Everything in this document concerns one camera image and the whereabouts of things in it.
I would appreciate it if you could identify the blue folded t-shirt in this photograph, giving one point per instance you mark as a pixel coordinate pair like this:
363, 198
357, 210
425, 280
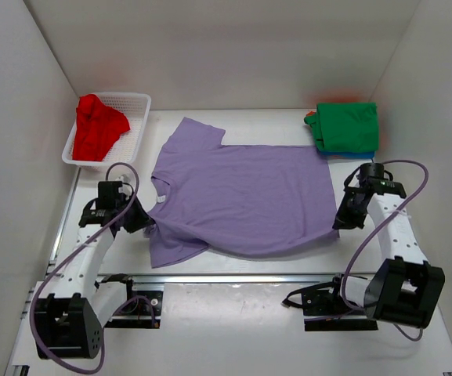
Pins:
346, 155

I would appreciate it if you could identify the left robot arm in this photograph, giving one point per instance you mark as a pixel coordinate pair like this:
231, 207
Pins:
74, 307

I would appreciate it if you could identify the white plastic basket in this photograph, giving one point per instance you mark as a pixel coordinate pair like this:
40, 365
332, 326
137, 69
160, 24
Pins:
136, 107

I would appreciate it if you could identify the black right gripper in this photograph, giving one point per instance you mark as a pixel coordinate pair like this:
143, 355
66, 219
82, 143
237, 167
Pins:
343, 220

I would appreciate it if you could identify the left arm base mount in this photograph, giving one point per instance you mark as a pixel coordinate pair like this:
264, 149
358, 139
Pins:
145, 312

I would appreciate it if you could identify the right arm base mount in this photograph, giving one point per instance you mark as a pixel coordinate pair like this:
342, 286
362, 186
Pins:
324, 310

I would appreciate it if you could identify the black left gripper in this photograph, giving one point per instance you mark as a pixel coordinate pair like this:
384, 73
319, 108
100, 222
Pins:
142, 219

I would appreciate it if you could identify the green folded t-shirt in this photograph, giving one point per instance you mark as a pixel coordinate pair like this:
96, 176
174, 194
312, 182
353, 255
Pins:
345, 127

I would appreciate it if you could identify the red t-shirt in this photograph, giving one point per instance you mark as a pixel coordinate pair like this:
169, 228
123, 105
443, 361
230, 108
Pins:
98, 128

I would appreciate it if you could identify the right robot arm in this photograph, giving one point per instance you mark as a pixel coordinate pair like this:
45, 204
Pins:
406, 288

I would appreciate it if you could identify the purple t-shirt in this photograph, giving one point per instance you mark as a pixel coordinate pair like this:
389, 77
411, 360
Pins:
248, 201

